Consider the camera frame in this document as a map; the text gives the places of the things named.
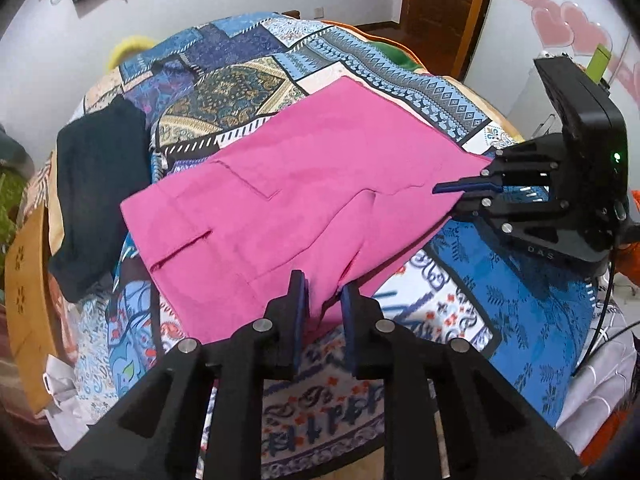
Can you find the white wall socket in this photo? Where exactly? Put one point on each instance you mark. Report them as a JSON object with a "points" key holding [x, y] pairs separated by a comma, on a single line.
{"points": [[320, 12]]}

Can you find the orange cloth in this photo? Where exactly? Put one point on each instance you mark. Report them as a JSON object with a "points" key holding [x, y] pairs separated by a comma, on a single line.
{"points": [[631, 240]]}

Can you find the white cloth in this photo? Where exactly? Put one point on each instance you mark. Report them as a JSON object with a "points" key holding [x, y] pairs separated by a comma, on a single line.
{"points": [[65, 400]]}

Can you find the green floral cloth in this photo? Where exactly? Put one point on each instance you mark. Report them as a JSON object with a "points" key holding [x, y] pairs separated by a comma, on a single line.
{"points": [[11, 205]]}

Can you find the dark cloth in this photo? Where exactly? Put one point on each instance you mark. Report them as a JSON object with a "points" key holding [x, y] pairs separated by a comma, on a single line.
{"points": [[95, 185]]}

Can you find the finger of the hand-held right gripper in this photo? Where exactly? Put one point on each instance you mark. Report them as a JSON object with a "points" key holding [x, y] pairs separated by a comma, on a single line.
{"points": [[472, 191], [475, 183]]}

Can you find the patterned blue blanket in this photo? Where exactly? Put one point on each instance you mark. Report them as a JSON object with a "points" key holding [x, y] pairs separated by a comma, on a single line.
{"points": [[500, 280]]}

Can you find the brown wooden door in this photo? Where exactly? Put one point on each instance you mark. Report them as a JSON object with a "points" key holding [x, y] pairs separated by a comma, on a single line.
{"points": [[440, 0]]}

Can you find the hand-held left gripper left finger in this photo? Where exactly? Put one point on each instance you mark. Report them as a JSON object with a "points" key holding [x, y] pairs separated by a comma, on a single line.
{"points": [[299, 312]]}

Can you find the pink pants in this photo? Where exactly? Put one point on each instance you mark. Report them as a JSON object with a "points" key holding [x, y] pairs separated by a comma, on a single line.
{"points": [[300, 195]]}

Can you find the yellow round object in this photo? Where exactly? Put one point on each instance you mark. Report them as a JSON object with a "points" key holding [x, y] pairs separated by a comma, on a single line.
{"points": [[127, 46]]}

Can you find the green rectangular object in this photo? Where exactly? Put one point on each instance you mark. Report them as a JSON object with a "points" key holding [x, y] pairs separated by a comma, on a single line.
{"points": [[598, 62]]}

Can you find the white quilted cover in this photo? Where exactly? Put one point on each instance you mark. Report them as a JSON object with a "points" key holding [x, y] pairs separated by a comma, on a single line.
{"points": [[605, 380]]}

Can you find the wooden board with cutouts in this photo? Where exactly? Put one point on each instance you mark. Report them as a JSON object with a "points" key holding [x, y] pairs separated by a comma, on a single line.
{"points": [[30, 310]]}

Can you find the pink heart wall decal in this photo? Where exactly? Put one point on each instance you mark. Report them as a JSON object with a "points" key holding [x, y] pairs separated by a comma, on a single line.
{"points": [[565, 22]]}

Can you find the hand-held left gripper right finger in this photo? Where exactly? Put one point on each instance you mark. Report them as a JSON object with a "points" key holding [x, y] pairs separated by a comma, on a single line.
{"points": [[346, 322]]}

